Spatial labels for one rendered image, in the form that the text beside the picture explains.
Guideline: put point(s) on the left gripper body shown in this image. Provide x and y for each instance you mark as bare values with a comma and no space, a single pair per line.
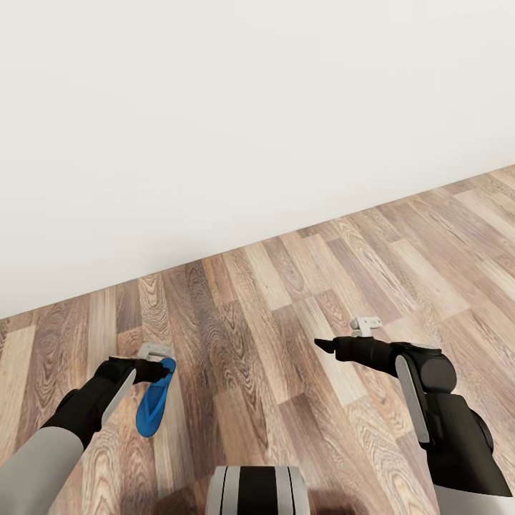
151,371

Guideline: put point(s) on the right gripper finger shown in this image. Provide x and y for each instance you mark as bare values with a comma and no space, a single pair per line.
327,345

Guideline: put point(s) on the robot trunk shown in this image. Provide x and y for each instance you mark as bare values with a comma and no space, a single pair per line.
257,490

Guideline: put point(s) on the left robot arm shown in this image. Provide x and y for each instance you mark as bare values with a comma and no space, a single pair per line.
33,477

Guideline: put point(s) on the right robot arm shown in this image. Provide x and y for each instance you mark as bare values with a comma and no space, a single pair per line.
458,444

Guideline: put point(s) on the sandal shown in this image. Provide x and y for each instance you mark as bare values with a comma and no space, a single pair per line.
150,412

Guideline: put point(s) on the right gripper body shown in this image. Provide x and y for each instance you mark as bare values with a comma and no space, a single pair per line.
357,349

